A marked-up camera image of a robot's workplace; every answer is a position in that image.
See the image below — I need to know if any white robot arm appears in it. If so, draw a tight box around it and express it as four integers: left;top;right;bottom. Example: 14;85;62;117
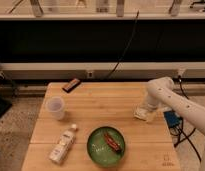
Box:
145;77;205;171

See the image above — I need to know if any translucent white ceramic cup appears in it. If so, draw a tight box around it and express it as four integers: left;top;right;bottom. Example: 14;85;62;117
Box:
45;96;65;120

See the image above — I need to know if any blue power box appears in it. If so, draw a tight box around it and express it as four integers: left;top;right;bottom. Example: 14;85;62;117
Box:
164;111;180;128

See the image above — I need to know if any brown snack bar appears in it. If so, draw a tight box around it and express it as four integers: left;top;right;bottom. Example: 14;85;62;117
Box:
104;133;122;154

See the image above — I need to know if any wooden table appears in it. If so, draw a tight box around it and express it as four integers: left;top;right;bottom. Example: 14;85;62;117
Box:
22;82;180;171

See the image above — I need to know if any green bowl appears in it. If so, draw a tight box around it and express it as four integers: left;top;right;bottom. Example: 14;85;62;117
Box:
87;126;126;168

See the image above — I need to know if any dark rectangular bar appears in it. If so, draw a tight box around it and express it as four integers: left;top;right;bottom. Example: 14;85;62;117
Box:
62;79;80;93

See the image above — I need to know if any white plastic bottle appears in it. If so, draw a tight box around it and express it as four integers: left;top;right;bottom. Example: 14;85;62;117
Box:
49;124;78;164

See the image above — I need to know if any black floor cable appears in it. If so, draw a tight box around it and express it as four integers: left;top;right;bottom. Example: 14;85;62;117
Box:
170;76;205;164

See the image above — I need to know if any black hanging cable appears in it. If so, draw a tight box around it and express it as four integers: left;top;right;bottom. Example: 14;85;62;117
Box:
105;10;141;80

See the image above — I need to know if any wall outlet plate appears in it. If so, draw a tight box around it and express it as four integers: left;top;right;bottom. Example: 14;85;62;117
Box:
86;70;95;79

